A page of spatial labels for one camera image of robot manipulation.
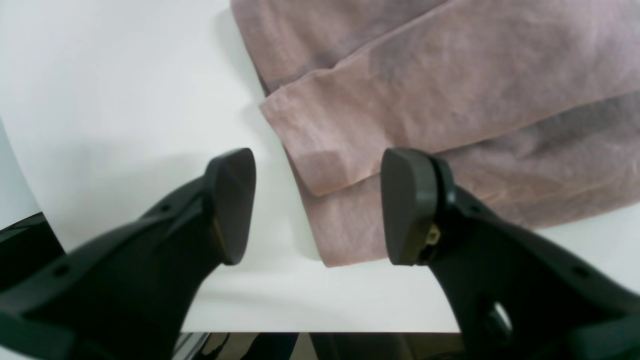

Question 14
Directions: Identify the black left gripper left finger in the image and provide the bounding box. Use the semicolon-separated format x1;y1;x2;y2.
0;148;257;360

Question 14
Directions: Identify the mauve T-shirt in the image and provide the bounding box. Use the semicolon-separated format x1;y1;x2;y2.
230;0;640;268

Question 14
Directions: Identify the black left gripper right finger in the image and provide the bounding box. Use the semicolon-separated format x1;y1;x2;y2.
380;147;640;360

